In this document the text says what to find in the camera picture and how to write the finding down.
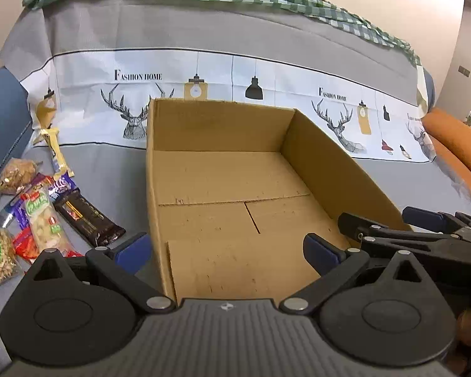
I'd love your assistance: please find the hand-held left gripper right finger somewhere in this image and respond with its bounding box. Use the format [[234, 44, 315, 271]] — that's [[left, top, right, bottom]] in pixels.
[[279, 233, 432, 315]]

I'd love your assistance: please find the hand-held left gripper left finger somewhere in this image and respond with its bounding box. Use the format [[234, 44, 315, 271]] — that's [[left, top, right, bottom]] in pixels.
[[22, 232, 177, 315]]

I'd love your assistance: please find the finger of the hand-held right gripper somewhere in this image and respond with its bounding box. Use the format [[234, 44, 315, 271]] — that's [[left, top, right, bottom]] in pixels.
[[338, 212, 471, 283], [402, 206, 471, 248]]

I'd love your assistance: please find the dark brown chocolate bar packet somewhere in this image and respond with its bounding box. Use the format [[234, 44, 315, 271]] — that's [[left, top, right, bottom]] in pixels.
[[54, 190, 126, 247]]

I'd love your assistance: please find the brown cardboard box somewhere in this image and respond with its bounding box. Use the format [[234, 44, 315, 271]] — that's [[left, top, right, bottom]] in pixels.
[[146, 98, 413, 307]]

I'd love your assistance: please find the orange cushion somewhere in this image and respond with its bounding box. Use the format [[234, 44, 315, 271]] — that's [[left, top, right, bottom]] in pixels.
[[421, 107, 471, 193]]

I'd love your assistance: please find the white green snack packet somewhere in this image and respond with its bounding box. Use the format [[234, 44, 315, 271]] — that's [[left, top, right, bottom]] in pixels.
[[24, 190, 73, 257]]

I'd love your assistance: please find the purple white swirl packet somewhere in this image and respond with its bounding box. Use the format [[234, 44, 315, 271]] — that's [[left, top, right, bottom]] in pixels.
[[47, 173, 77, 202]]

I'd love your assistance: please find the red snack packet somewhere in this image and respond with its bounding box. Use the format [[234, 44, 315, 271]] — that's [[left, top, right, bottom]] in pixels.
[[12, 228, 41, 264]]

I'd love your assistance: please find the gold stick snack packet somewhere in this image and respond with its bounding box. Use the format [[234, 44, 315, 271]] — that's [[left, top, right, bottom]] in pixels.
[[33, 126, 73, 177]]

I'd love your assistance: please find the round cracker packet green band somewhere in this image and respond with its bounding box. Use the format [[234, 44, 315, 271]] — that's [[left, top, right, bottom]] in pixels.
[[0, 228, 22, 288]]

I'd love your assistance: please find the clear nut brittle packet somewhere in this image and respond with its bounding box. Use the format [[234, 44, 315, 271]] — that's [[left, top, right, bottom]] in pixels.
[[0, 158, 38, 195]]

